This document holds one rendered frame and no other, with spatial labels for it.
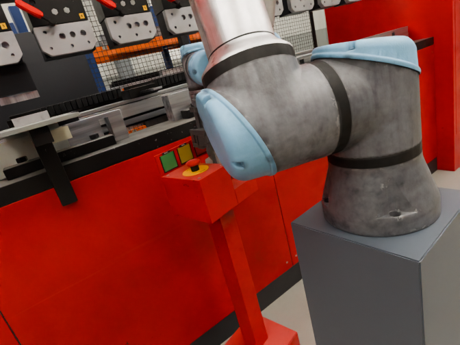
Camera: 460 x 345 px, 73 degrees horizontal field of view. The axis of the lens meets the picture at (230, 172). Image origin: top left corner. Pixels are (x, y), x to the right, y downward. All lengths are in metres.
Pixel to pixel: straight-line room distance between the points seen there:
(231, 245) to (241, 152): 0.63
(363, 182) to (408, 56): 0.15
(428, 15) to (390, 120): 2.01
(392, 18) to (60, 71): 1.99
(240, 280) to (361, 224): 0.63
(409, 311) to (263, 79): 0.32
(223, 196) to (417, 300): 0.51
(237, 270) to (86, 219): 0.47
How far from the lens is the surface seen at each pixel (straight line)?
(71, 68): 1.62
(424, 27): 2.40
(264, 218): 1.30
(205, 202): 0.76
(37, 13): 1.04
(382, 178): 0.41
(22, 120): 0.98
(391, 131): 0.40
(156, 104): 1.40
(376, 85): 0.38
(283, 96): 0.33
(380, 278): 0.44
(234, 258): 0.95
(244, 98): 0.33
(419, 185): 0.44
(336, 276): 0.48
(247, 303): 1.06
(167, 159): 0.87
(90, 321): 1.11
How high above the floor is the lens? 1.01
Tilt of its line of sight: 19 degrees down
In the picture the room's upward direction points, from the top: 15 degrees counter-clockwise
